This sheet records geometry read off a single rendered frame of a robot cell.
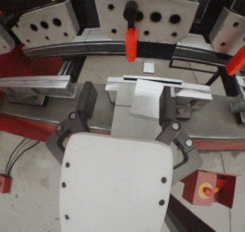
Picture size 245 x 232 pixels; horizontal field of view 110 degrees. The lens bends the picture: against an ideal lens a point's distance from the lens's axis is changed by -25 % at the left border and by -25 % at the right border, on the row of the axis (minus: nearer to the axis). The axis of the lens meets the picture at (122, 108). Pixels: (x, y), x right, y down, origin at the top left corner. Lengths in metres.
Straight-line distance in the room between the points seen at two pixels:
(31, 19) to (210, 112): 0.65
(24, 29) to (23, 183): 1.81
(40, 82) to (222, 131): 0.82
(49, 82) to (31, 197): 1.58
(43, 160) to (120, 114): 1.46
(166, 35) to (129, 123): 0.23
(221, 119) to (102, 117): 0.52
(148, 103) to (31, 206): 1.83
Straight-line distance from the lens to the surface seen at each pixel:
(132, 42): 0.19
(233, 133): 0.63
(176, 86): 0.40
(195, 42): 0.66
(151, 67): 0.42
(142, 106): 0.34
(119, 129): 0.32
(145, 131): 0.32
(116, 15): 0.21
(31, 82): 0.63
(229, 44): 0.28
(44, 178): 1.69
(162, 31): 0.22
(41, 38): 0.30
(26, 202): 1.96
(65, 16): 0.24
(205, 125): 0.54
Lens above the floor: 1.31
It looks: 67 degrees down
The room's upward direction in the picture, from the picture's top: 8 degrees counter-clockwise
